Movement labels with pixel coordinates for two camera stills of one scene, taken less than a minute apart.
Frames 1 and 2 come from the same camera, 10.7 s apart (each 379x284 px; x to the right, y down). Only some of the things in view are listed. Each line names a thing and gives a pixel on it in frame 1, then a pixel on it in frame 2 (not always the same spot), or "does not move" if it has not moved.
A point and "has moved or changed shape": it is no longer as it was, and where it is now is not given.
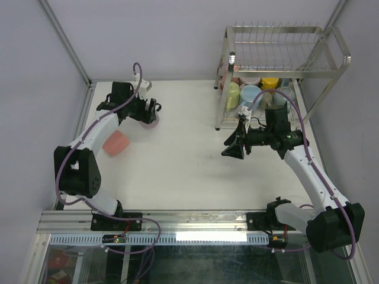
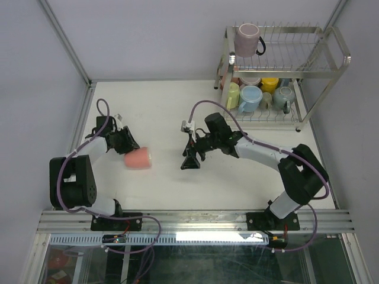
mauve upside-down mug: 150,125 → 247,42
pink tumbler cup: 116,144 has moved or changed shape
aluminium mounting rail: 79,222 does not move
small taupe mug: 266,99 does not move
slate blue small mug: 284,82 does not move
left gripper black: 145,116 → 129,144
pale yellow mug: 233,97 does not move
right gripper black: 235,149 → 190,150
